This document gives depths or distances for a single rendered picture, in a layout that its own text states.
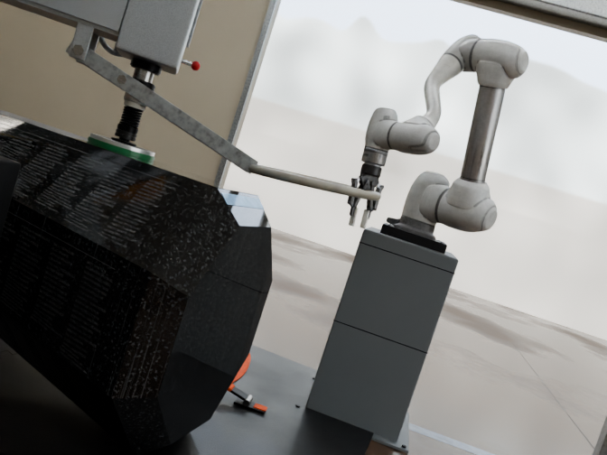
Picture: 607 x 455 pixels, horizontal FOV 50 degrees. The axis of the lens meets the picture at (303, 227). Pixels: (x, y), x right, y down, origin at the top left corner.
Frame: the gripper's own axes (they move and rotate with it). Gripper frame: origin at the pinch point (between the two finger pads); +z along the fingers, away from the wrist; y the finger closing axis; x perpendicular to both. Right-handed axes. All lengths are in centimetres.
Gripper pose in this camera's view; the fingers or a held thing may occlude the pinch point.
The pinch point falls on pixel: (359, 218)
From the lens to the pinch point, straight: 243.2
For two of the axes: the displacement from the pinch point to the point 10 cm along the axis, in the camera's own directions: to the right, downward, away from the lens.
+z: -2.4, 9.7, 0.8
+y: -8.6, -1.8, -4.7
